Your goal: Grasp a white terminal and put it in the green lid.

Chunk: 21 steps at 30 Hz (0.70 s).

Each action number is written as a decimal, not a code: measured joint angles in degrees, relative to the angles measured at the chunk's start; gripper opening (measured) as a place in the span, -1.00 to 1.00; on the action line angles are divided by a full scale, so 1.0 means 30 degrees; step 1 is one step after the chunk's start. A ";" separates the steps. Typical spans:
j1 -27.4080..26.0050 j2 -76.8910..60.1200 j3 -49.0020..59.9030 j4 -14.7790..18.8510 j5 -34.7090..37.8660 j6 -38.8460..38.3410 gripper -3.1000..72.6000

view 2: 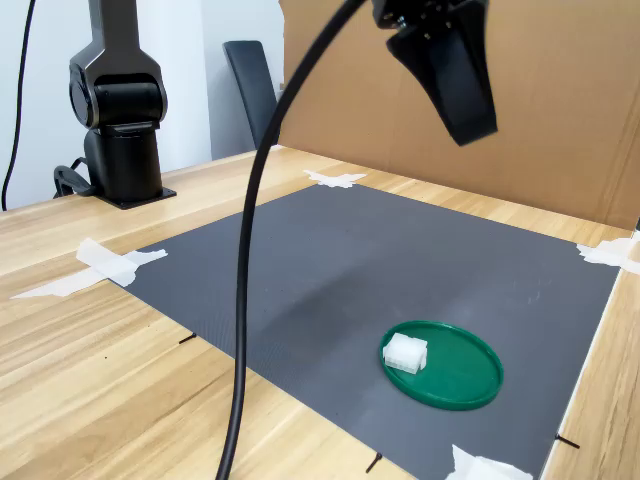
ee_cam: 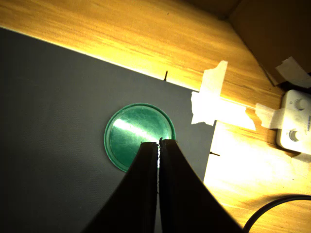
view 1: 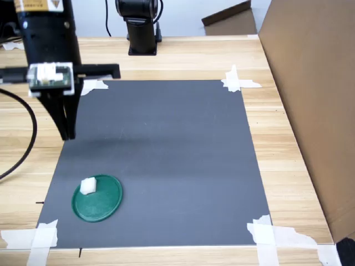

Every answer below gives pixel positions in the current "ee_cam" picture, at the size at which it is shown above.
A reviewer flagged white tape piece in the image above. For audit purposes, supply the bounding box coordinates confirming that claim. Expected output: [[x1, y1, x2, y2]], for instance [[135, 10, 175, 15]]
[[255, 102, 289, 130], [190, 60, 257, 132], [275, 56, 311, 89]]

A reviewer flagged white device with knobs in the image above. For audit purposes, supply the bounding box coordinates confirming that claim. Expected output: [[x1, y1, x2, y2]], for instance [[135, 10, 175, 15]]
[[276, 89, 311, 156]]

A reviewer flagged thick black cable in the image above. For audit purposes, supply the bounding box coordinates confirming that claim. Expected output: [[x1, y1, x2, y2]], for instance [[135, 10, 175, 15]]
[[242, 194, 311, 233]]

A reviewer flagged dark grey mat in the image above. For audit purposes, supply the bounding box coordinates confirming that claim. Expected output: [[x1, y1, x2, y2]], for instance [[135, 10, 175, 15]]
[[0, 26, 217, 233]]

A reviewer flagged round green lid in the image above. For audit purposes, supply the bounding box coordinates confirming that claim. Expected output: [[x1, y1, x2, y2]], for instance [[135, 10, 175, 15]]
[[104, 102, 176, 173]]

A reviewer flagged brown cardboard partition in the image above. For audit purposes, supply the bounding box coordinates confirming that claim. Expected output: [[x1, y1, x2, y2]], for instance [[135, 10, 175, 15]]
[[182, 0, 311, 87]]

